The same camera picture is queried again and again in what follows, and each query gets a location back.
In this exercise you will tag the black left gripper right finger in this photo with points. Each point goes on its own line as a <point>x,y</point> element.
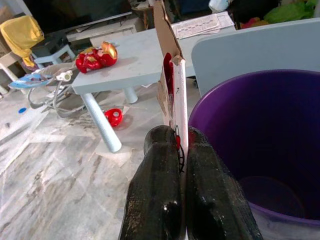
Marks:
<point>212,195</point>

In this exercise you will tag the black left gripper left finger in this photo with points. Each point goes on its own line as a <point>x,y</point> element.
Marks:
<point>155,187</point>

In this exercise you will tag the red and white cardboard pack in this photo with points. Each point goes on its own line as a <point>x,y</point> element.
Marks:
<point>180,100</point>

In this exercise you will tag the purple plastic rubbish bin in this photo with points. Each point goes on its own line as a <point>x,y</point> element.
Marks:
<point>262,112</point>

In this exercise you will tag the small red round toy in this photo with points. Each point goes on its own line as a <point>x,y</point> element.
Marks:
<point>113,117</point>

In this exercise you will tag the pale blue small table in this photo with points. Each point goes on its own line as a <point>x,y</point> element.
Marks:
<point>140,65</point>

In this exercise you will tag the red and gold toy figure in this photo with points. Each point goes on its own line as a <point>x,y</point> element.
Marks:
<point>95,60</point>

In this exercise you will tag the pale blue rounded panel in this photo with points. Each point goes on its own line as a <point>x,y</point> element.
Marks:
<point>250,50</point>

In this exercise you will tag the blue round lid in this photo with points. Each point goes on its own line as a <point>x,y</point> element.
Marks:
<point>22,110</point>

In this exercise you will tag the baby bouncer seat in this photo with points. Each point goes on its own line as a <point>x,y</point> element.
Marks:
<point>32,80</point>

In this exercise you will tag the pale blue small stool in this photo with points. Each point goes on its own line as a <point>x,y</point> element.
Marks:
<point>53,53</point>

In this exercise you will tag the printed paper sheet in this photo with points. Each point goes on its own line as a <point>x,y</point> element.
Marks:
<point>200,25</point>

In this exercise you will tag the red and pink cloth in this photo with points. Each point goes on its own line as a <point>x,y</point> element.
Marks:
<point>253,23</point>

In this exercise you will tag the white side table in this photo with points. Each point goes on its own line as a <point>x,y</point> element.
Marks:
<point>10,65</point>

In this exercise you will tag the yellow cloth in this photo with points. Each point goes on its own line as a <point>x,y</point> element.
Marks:
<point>21,35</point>

